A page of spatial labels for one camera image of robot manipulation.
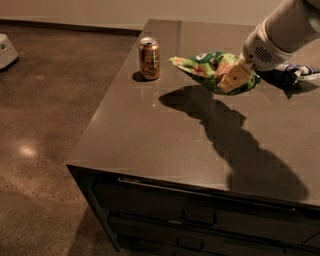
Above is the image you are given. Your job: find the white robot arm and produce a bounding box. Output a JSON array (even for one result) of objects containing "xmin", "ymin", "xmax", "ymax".
[{"xmin": 218, "ymin": 0, "xmax": 320, "ymax": 93}]

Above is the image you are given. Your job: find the gold soda can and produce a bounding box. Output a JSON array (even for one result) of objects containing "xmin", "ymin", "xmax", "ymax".
[{"xmin": 139, "ymin": 37, "xmax": 160, "ymax": 80}]

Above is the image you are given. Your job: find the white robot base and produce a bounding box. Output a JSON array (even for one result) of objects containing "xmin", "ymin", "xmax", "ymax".
[{"xmin": 0, "ymin": 34, "xmax": 18, "ymax": 70}]

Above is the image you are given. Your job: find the green rice chip bag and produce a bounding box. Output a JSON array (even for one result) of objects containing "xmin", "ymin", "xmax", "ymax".
[{"xmin": 169, "ymin": 52, "xmax": 260, "ymax": 96}]

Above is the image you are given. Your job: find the blue chip bag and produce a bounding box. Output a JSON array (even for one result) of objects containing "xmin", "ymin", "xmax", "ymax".
[{"xmin": 256, "ymin": 63, "xmax": 320, "ymax": 89}]

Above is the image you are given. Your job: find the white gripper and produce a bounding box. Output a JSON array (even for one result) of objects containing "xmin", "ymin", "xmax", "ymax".
[{"xmin": 217, "ymin": 19, "xmax": 302, "ymax": 94}]

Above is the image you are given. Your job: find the dark drawer cabinet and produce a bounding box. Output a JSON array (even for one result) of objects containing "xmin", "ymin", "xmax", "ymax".
[{"xmin": 67, "ymin": 164, "xmax": 320, "ymax": 256}]

